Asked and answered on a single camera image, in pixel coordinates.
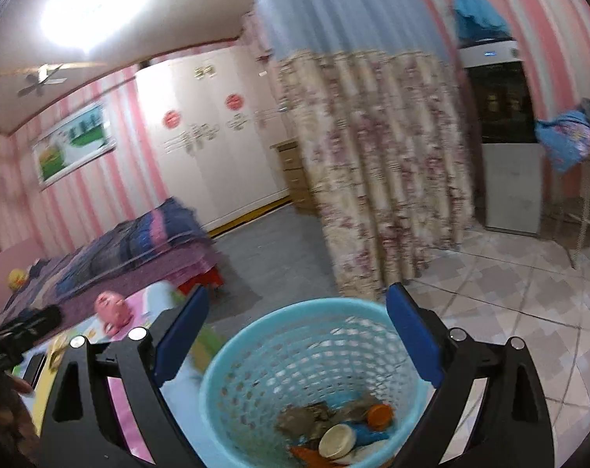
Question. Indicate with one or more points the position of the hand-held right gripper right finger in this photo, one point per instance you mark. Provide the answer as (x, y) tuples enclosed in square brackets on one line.
[(414, 336)]

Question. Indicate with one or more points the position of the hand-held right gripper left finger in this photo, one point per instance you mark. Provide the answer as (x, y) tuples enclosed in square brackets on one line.
[(183, 336)]

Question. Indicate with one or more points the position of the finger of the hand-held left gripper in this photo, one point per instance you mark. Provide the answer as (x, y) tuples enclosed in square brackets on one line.
[(36, 324)]

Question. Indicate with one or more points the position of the light blue plastic basket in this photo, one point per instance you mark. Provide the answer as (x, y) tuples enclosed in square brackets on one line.
[(256, 351)]

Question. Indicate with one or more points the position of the orange peel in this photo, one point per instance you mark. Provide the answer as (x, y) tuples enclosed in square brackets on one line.
[(380, 414)]

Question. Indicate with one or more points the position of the white round lid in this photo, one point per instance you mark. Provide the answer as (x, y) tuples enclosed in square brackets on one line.
[(336, 441)]

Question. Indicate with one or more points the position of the brown cloth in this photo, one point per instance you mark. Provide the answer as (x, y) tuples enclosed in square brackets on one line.
[(304, 419)]

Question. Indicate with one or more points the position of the orange snack bag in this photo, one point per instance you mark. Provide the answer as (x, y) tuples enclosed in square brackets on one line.
[(307, 454)]

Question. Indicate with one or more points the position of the person's left hand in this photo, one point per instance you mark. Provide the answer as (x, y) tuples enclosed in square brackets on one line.
[(19, 385)]

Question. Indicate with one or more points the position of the black phone case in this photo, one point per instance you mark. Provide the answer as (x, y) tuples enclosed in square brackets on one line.
[(34, 368)]

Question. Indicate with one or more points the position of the yellow plush toy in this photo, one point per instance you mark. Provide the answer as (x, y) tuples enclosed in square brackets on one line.
[(18, 280)]

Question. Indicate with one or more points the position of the red stool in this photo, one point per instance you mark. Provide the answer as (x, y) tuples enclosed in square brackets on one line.
[(205, 278)]

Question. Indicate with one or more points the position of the cartoon printed tablecloth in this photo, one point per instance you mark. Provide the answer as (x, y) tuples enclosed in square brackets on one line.
[(183, 399)]

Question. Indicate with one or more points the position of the person's floral clothing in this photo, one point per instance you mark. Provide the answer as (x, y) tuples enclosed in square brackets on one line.
[(5, 424)]

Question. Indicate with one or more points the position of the pink pig mug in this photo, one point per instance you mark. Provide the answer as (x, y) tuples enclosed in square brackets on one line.
[(112, 309)]

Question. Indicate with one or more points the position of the pink bed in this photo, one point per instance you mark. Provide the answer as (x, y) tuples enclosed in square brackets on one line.
[(129, 273)]

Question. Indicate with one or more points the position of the purple patchwork blanket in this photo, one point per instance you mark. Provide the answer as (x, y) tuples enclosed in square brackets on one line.
[(129, 239)]

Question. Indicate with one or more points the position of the wooden desk with drawers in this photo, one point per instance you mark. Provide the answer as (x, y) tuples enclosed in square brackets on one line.
[(292, 175)]

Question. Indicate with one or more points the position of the white wardrobe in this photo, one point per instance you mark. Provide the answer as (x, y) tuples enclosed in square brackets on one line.
[(212, 131)]

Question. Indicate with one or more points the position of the blue and floral curtain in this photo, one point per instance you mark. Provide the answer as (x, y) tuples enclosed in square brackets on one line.
[(363, 131)]

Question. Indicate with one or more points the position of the ceiling fan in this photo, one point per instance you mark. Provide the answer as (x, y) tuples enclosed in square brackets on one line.
[(41, 80)]

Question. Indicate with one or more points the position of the blue printed bag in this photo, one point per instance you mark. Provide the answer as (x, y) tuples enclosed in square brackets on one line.
[(563, 139)]

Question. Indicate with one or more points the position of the blue cloth bundle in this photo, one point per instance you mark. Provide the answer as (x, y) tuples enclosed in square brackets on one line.
[(475, 19)]

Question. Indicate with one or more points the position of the ceiling light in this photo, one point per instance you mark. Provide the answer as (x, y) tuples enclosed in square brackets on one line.
[(95, 2)]

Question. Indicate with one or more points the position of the framed wall picture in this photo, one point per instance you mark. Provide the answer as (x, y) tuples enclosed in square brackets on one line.
[(73, 144)]

